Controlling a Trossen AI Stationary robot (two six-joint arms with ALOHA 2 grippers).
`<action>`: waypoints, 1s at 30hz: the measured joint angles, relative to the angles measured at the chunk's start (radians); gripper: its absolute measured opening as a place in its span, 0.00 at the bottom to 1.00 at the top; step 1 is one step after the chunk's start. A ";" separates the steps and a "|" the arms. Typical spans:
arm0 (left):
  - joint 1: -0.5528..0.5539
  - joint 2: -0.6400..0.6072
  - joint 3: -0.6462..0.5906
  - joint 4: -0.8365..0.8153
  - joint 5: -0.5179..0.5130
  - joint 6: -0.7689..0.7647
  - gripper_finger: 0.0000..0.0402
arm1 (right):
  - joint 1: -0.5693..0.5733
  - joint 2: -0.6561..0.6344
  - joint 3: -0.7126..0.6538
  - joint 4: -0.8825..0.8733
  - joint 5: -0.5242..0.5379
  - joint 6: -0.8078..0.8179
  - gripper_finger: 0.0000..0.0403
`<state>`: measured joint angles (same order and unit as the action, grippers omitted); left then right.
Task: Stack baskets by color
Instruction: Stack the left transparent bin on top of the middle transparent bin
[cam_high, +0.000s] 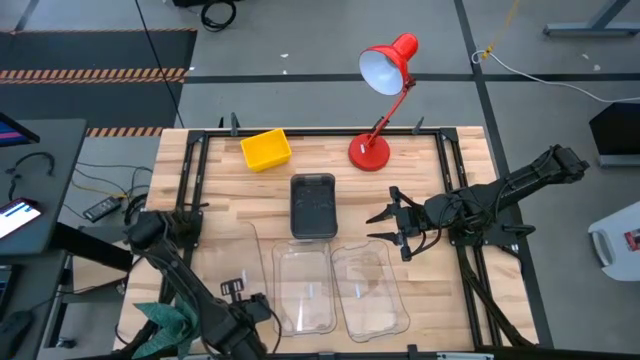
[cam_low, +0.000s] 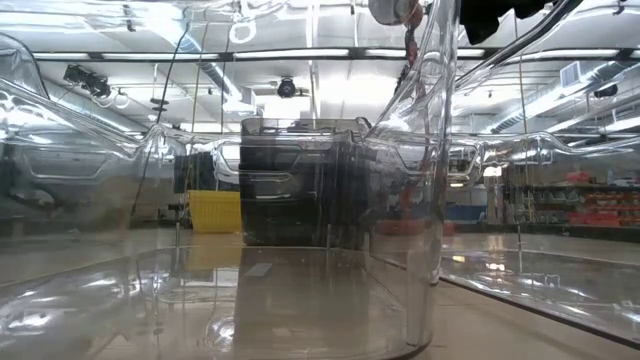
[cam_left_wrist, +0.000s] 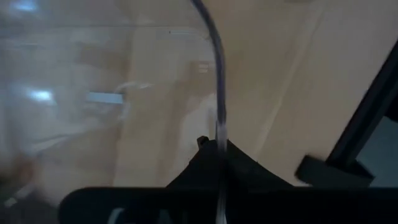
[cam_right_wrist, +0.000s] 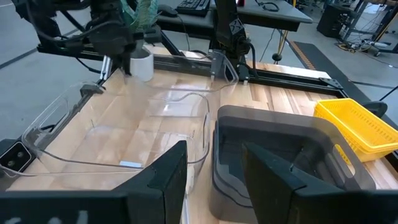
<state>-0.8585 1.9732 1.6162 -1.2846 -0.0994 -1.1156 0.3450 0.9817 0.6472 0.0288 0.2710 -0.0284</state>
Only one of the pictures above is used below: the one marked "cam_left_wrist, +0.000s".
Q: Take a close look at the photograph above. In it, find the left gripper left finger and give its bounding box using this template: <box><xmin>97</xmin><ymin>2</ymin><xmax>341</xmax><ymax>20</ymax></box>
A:
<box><xmin>167</xmin><ymin>135</ymin><xmax>220</xmax><ymax>189</ymax></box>

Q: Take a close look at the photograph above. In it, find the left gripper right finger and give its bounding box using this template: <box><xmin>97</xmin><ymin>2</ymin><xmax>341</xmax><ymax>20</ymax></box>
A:
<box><xmin>225</xmin><ymin>139</ymin><xmax>294</xmax><ymax>189</ymax></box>

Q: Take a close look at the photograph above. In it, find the clear plastic bin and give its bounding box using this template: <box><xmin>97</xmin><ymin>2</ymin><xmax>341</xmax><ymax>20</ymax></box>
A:
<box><xmin>0</xmin><ymin>0</ymin><xmax>230</xmax><ymax>224</ymax></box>

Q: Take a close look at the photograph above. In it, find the black frame clamp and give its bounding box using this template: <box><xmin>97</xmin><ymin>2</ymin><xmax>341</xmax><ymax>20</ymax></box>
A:
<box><xmin>294</xmin><ymin>154</ymin><xmax>376</xmax><ymax>189</ymax></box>

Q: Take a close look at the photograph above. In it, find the black metal table frame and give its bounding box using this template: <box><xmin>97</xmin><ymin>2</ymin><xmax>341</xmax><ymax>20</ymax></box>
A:
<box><xmin>324</xmin><ymin>39</ymin><xmax>398</xmax><ymax>166</ymax></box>

